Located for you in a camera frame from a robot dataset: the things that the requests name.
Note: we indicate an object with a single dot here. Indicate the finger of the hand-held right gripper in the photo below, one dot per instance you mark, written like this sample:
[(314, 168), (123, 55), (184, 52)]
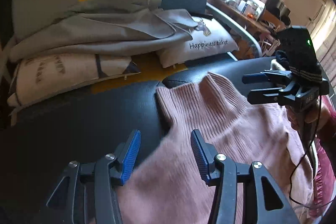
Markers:
[(252, 79), (262, 96)]

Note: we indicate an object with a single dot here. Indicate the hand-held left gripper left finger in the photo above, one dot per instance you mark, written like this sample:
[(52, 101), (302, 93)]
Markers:
[(131, 158)]

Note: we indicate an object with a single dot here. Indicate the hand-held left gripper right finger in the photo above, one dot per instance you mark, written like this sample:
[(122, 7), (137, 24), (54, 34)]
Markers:
[(198, 158)]

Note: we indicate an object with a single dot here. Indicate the pink knit sweater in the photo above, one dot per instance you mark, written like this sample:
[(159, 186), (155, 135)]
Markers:
[(223, 121)]

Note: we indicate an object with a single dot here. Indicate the person's right hand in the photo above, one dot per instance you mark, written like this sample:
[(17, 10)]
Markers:
[(292, 119)]

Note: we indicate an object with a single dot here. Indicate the beige garment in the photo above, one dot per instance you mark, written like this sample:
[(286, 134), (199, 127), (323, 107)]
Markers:
[(275, 66)]

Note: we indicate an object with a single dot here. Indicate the long pink striped curtain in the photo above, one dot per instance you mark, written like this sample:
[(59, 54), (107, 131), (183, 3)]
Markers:
[(328, 37)]

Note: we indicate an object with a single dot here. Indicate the wooden desk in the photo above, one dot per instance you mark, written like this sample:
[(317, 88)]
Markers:
[(262, 19)]

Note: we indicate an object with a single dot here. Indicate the white lettered pillow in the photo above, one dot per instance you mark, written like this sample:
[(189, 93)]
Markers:
[(210, 43)]

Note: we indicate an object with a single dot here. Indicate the black monitor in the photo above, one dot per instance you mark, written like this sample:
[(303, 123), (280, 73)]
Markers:
[(278, 5)]

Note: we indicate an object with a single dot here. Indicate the white lidded jar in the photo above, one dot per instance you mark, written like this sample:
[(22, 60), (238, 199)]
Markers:
[(256, 7)]

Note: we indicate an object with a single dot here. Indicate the beige patterned pillow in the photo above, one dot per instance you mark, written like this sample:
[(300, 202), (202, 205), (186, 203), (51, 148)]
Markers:
[(65, 69)]

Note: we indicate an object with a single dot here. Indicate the grey hoodie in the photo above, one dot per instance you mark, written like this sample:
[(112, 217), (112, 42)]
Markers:
[(105, 27)]

